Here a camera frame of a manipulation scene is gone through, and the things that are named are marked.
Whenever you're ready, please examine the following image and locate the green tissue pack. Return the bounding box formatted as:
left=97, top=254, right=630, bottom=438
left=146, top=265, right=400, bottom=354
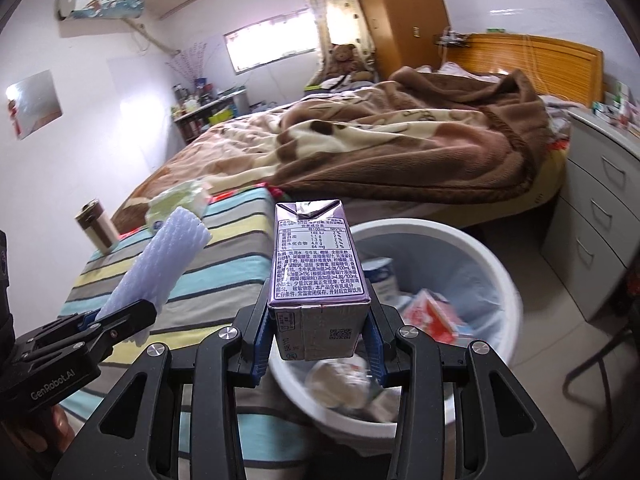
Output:
left=145, top=180, right=209, bottom=234

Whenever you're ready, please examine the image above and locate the white foam net sleeve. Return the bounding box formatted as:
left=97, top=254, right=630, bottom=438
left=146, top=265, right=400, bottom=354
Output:
left=94, top=207, right=210, bottom=346

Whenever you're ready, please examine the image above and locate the left hand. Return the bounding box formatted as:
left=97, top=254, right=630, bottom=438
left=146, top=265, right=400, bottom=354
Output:
left=1, top=405, right=75, bottom=479

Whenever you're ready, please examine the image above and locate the silver wall poster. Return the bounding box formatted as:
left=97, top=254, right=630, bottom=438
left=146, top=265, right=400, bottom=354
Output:
left=6, top=70, right=63, bottom=140

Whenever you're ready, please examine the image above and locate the grey drawer nightstand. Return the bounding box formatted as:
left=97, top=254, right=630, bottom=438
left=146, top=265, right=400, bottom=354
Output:
left=541, top=110, right=639, bottom=321

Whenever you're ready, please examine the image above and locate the teddy bear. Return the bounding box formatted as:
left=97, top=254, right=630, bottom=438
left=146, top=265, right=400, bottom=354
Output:
left=319, top=44, right=374, bottom=88

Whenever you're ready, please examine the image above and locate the white air conditioner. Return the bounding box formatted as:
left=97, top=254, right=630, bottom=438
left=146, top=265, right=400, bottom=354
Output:
left=56, top=0, right=145, bottom=21

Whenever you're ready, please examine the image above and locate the red strawberry milk carton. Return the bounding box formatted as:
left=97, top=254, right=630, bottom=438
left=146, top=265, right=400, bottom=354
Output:
left=401, top=289, right=474, bottom=344

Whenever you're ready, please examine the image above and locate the brown fleece blanket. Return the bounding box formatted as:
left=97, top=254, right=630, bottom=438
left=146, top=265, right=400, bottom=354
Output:
left=113, top=67, right=553, bottom=233

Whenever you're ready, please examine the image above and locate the brown beige travel mug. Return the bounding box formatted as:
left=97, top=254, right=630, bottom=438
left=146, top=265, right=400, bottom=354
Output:
left=75, top=200, right=119, bottom=255

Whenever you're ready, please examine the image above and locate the orange wooden wardrobe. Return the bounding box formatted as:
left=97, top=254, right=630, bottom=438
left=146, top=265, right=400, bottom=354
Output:
left=359, top=0, right=449, bottom=79

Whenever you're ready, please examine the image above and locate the wooden bed headboard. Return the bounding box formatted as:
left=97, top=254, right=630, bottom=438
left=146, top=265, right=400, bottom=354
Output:
left=442, top=32, right=604, bottom=107

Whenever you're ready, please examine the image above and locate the striped table cloth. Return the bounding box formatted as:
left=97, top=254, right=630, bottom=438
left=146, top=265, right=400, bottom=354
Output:
left=61, top=185, right=321, bottom=479

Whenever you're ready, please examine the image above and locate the white trash bin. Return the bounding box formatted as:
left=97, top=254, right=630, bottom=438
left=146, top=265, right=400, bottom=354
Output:
left=269, top=218, right=523, bottom=456

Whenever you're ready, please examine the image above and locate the purple milk carton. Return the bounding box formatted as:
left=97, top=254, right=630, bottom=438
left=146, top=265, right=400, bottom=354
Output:
left=268, top=200, right=371, bottom=361

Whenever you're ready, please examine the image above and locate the white plastic yogurt cup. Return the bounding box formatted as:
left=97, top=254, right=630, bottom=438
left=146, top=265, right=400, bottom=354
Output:
left=305, top=354, right=370, bottom=410

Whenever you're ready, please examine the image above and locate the cluttered shelf desk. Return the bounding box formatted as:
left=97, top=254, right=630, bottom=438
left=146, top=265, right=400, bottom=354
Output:
left=171, top=84, right=250, bottom=144

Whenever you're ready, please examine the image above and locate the floral curtain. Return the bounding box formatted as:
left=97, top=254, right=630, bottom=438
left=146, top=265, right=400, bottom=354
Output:
left=306, top=0, right=375, bottom=84

